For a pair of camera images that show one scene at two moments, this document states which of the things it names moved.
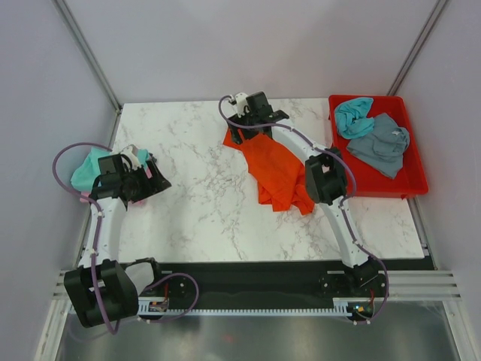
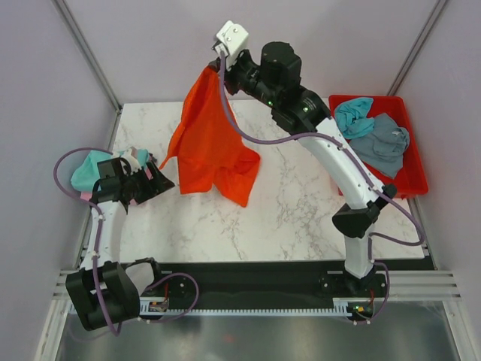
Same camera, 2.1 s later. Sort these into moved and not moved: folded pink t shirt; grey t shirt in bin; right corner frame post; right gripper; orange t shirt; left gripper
Moved: right gripper; orange t shirt
Not moved: left gripper; grey t shirt in bin; folded pink t shirt; right corner frame post
